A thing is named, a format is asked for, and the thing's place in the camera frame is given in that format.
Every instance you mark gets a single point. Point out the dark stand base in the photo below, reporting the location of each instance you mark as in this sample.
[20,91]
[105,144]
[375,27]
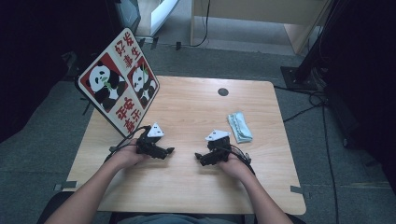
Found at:
[73,67]

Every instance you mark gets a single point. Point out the dark curtain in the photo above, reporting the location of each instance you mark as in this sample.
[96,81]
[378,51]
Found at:
[367,77]
[37,56]

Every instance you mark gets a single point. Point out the person's right hand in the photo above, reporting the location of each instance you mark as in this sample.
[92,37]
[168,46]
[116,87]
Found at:
[236,168]

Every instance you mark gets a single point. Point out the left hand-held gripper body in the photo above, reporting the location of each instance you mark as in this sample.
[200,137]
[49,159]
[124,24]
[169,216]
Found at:
[149,144]

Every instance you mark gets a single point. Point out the round black table hole cap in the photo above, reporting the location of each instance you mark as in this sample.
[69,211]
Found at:
[223,92]

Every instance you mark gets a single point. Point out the panda picture sign board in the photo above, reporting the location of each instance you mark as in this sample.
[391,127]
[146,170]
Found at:
[106,81]

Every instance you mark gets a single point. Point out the person's left hand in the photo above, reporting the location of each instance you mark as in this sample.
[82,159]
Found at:
[127,157]

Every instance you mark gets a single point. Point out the light blue cloth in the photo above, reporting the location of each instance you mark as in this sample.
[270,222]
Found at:
[239,127]

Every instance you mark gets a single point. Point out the black angled floor tape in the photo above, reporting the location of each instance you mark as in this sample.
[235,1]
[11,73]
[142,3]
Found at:
[86,109]

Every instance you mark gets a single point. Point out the grey floor tape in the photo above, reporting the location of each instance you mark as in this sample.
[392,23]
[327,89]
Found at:
[65,185]
[297,189]

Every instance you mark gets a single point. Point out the black metal stand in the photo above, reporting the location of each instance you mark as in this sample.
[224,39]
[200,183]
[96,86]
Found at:
[306,73]

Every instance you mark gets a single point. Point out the white panel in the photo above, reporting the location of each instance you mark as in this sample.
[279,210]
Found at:
[163,15]

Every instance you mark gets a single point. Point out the dark monitor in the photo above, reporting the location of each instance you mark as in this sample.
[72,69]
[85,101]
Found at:
[129,14]

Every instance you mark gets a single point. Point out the light wooden desk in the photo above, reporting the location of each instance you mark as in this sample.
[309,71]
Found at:
[249,11]

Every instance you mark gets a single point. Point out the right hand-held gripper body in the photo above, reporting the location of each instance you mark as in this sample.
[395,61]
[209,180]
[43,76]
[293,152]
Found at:
[221,147]

